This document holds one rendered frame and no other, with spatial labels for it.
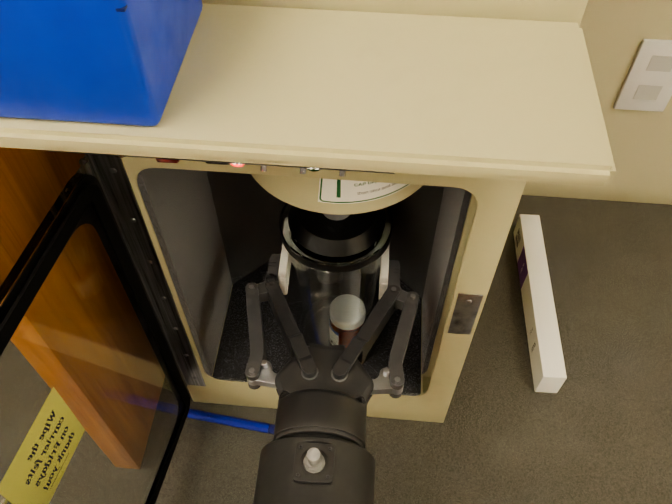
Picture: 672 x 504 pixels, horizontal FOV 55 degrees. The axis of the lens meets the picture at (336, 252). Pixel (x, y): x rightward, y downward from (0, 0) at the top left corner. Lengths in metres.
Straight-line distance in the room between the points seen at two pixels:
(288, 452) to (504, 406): 0.43
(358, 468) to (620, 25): 0.66
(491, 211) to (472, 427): 0.41
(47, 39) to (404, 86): 0.16
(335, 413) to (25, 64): 0.33
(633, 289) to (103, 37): 0.86
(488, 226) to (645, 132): 0.59
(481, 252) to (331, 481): 0.21
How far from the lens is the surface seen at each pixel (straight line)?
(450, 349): 0.67
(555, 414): 0.88
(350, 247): 0.58
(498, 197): 0.49
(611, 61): 0.97
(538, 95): 0.34
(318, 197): 0.52
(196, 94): 0.33
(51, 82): 0.32
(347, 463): 0.50
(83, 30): 0.29
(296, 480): 0.49
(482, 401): 0.87
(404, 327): 0.58
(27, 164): 0.54
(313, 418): 0.51
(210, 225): 0.72
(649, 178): 1.15
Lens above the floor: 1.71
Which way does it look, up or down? 53 degrees down
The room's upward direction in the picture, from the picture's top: straight up
